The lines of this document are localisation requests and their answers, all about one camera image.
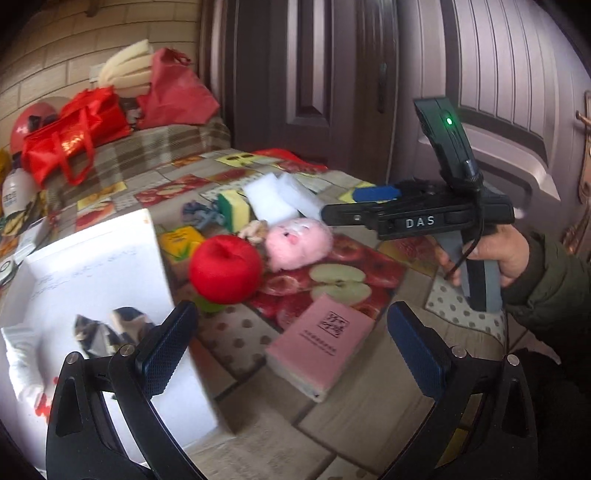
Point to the small beige plush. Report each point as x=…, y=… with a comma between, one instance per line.
x=253, y=231

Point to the white bottle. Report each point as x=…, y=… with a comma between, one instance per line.
x=18, y=191

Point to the red cloth bag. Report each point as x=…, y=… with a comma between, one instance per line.
x=178, y=94

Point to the person's right hand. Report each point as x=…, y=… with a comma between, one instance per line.
x=510, y=254

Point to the red plastic bag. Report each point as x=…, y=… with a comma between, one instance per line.
x=291, y=159

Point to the fruit print tablecloth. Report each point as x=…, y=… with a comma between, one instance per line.
x=286, y=424

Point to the mauve panel door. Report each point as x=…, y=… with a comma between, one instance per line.
x=508, y=60

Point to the pink plush toy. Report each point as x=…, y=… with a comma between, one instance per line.
x=298, y=242

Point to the cream ribbed cushion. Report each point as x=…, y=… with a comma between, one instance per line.
x=127, y=69

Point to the red helmet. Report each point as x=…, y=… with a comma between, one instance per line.
x=25, y=127

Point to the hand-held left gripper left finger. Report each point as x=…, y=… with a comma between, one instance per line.
x=166, y=341

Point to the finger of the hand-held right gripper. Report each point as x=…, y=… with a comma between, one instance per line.
x=376, y=194
x=346, y=214

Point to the red plush apple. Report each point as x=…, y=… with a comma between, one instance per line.
x=226, y=270

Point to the white cardboard box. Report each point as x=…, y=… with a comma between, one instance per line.
x=115, y=258

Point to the dark brown door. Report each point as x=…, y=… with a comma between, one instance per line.
x=323, y=69

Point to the plaid cloth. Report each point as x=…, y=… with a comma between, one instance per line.
x=161, y=141

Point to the small yellow box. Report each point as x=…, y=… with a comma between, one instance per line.
x=180, y=242

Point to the black and white plush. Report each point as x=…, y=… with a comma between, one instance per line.
x=120, y=325

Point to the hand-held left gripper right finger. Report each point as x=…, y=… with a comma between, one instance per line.
x=415, y=350

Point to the pink book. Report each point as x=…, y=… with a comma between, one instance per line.
x=318, y=346

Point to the shiny red tote bag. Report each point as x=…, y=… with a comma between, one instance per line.
x=78, y=129

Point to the white cloth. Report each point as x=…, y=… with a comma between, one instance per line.
x=25, y=364

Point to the yellow and green sponge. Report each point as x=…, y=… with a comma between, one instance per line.
x=233, y=207

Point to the white foam sponge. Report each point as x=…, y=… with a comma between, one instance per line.
x=265, y=196
x=304, y=194

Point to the person's right forearm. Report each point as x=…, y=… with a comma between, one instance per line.
x=554, y=295

